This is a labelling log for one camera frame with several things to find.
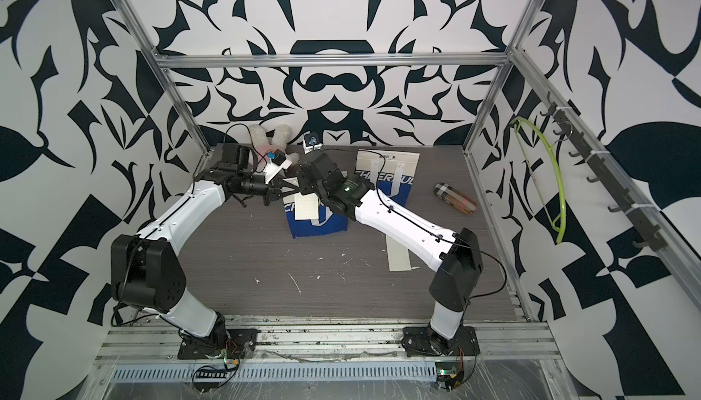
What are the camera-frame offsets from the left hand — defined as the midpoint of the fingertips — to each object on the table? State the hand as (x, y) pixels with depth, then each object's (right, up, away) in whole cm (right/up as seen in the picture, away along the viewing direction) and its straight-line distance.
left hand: (295, 184), depth 83 cm
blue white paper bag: (+10, -12, +4) cm, 16 cm away
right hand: (+4, +6, -7) cm, 10 cm away
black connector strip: (-20, -49, -10) cm, 54 cm away
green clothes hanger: (+69, -7, -10) cm, 70 cm away
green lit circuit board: (+41, -48, -12) cm, 64 cm away
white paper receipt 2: (+32, -24, +9) cm, 41 cm away
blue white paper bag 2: (+30, +4, +6) cm, 31 cm away
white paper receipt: (+4, -7, -2) cm, 8 cm away
